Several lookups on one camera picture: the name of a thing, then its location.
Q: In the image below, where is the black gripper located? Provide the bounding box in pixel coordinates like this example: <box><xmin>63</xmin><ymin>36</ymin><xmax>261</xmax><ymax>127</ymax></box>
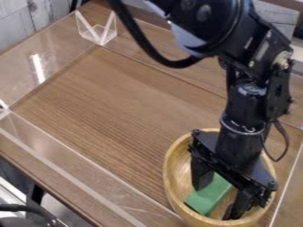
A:
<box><xmin>189</xmin><ymin>116</ymin><xmax>278</xmax><ymax>221</ymax></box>

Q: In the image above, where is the green rectangular block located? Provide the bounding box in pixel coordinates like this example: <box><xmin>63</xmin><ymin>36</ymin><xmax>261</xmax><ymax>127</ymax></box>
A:
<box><xmin>183</xmin><ymin>174</ymin><xmax>233</xmax><ymax>215</ymax></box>

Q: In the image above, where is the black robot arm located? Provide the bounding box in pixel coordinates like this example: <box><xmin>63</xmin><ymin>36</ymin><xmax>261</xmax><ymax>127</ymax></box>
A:
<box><xmin>150</xmin><ymin>0</ymin><xmax>294</xmax><ymax>220</ymax></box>

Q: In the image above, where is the black table leg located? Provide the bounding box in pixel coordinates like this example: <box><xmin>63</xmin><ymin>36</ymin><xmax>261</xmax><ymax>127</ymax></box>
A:
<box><xmin>27</xmin><ymin>184</ymin><xmax>46</xmax><ymax>224</ymax></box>

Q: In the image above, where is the black cable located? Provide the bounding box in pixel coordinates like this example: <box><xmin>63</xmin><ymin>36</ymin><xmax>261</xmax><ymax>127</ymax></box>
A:
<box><xmin>106</xmin><ymin>0</ymin><xmax>206</xmax><ymax>69</ymax></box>

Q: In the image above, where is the clear acrylic tray wall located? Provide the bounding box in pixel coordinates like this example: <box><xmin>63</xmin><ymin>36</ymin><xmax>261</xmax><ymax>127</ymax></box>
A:
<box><xmin>0</xmin><ymin>106</ymin><xmax>187</xmax><ymax>227</ymax></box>

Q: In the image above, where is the clear acrylic corner bracket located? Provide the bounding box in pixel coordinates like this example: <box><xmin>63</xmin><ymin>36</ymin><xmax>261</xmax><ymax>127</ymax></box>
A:
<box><xmin>75</xmin><ymin>11</ymin><xmax>118</xmax><ymax>46</ymax></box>

